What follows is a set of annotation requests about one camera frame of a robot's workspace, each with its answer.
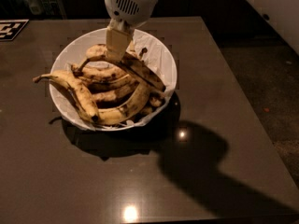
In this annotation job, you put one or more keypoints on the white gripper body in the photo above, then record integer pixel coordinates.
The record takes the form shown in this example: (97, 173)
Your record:
(132, 6)

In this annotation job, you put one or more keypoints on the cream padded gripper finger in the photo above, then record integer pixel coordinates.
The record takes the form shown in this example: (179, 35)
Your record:
(118, 38)

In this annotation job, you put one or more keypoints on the spotted banana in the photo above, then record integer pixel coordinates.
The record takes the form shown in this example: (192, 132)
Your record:
(128, 63)

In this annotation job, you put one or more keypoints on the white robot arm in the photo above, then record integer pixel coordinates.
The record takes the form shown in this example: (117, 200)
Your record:
(283, 16)

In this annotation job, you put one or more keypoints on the small banana at left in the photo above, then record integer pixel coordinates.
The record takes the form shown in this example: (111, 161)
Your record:
(98, 74)

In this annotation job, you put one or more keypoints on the white bowl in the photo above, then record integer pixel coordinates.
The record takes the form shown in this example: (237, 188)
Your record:
(78, 48)

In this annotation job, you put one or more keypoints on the dark banana at right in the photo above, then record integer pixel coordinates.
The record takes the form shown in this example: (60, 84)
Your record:
(156, 99)

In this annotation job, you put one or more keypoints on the banana with blue sticker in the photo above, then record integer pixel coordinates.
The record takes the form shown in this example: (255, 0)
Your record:
(87, 107)

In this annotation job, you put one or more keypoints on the long curved bottom banana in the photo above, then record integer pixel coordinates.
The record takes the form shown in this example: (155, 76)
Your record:
(117, 114)

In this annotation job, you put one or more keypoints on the black white marker tag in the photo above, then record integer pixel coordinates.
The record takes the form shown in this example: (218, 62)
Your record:
(9, 29)

